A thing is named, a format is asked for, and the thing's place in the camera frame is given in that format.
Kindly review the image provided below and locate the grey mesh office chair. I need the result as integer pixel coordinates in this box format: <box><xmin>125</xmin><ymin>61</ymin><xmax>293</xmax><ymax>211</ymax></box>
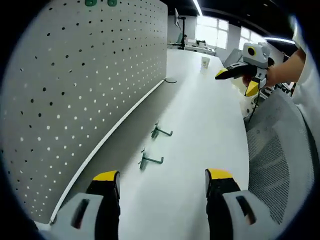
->
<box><xmin>243</xmin><ymin>88</ymin><xmax>318</xmax><ymax>226</ymax></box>

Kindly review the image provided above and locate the person's right hand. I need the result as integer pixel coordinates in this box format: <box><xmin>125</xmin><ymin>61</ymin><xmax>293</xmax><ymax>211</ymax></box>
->
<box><xmin>265</xmin><ymin>65</ymin><xmax>285</xmax><ymax>87</ymax></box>

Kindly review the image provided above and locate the white perforated mounting plate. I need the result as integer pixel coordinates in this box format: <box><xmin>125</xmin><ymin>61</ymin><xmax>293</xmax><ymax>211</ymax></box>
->
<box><xmin>0</xmin><ymin>0</ymin><xmax>168</xmax><ymax>225</ymax></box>

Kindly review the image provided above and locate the right hand-held gripper cable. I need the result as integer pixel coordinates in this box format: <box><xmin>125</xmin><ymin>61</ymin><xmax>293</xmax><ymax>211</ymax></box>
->
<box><xmin>246</xmin><ymin>83</ymin><xmax>263</xmax><ymax>124</ymax></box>

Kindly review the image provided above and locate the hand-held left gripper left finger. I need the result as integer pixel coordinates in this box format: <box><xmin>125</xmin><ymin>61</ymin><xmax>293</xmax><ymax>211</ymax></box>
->
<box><xmin>41</xmin><ymin>170</ymin><xmax>121</xmax><ymax>240</ymax></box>

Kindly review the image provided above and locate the bright window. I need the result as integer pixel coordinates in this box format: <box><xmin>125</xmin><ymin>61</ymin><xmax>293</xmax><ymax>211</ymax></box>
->
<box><xmin>196</xmin><ymin>16</ymin><xmax>230</xmax><ymax>50</ymax></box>
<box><xmin>239</xmin><ymin>26</ymin><xmax>268</xmax><ymax>48</ymax></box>

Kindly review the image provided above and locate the black monitor stand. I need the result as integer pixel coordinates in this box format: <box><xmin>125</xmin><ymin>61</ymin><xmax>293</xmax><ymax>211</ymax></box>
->
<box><xmin>174</xmin><ymin>8</ymin><xmax>187</xmax><ymax>51</ymax></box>

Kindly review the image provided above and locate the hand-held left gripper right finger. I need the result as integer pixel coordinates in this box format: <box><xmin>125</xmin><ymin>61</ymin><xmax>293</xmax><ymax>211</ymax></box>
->
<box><xmin>204</xmin><ymin>168</ymin><xmax>278</xmax><ymax>240</ymax></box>

